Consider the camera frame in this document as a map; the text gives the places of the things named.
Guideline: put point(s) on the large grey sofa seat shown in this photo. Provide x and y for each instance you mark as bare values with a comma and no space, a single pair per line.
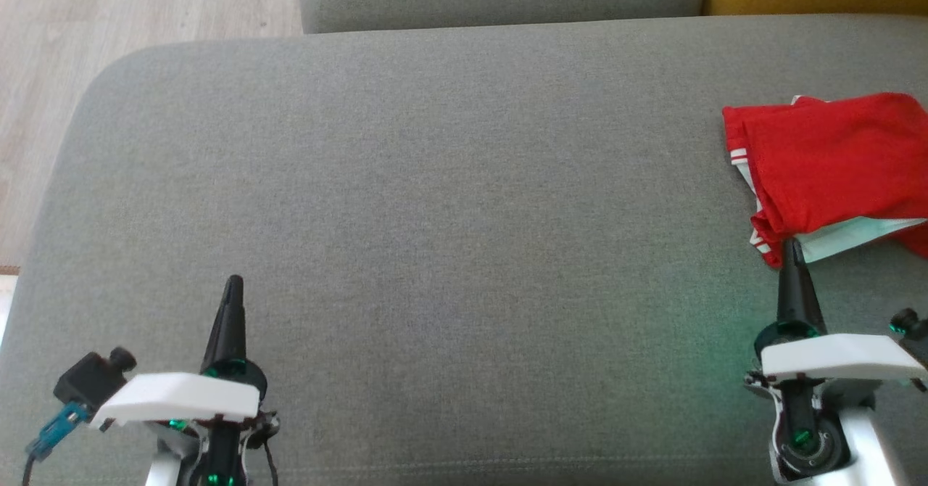
435,217

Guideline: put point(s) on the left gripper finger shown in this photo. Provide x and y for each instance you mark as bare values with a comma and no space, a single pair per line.
228,326

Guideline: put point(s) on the white floor mat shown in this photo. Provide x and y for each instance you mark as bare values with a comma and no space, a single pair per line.
6,305

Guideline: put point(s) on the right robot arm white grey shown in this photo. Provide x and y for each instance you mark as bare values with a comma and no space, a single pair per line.
870,450

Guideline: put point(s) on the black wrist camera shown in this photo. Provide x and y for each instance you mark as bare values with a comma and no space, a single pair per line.
87,384
910,323

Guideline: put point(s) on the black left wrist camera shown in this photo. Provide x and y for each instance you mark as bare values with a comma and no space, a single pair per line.
87,384

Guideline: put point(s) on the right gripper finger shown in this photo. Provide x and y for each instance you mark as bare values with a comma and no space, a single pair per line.
797,297

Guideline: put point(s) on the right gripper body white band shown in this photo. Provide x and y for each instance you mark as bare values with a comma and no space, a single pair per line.
834,359

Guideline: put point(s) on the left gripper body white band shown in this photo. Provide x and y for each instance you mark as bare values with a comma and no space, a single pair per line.
181,399

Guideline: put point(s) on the red jersey white sleeves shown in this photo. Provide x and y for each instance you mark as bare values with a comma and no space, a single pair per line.
841,159

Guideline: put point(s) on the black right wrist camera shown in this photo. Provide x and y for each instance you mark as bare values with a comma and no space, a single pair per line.
910,323

